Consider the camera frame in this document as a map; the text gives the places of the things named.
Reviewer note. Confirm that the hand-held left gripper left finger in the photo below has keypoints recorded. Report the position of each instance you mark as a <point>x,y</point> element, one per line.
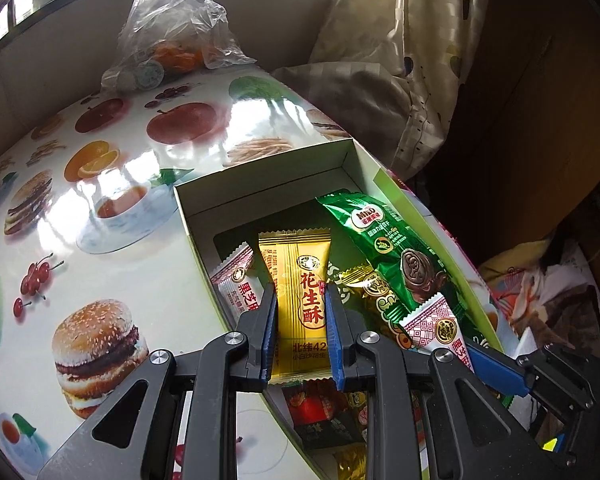
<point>267,340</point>

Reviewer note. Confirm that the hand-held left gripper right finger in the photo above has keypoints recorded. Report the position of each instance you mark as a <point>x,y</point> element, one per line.
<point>336,345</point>

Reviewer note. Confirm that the patterned fabric heap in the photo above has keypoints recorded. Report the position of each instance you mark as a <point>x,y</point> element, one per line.
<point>555,300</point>

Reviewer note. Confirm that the green snack packet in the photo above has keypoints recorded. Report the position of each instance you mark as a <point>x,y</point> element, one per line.
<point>380,240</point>

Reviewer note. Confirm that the red black candy packet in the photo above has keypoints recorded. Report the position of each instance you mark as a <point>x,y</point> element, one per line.
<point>320,410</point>

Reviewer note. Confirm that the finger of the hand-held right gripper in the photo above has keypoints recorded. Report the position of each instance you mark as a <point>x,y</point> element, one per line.
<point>495,367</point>

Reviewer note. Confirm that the window with metal bars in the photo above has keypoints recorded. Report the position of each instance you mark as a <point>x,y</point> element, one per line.
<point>45,2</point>

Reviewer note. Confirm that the green white cardboard box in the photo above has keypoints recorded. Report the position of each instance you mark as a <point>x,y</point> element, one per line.
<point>290,195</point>

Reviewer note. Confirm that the white red snack packet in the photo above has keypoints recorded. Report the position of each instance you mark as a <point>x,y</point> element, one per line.
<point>235,280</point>
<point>440,330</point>

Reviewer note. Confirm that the clear plastic bag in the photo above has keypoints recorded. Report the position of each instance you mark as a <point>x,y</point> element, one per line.
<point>180,10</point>

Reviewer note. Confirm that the yellow candy packet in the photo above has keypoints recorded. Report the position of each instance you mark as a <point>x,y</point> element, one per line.
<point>302,285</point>

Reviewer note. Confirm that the cream patterned curtain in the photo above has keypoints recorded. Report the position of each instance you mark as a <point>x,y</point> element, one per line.
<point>405,35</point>

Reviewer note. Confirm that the orange wrapped item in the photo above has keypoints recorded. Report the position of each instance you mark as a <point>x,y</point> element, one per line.
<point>175,55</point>

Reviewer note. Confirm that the small round sealed cup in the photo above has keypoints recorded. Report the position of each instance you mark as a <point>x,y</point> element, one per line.
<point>147,74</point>

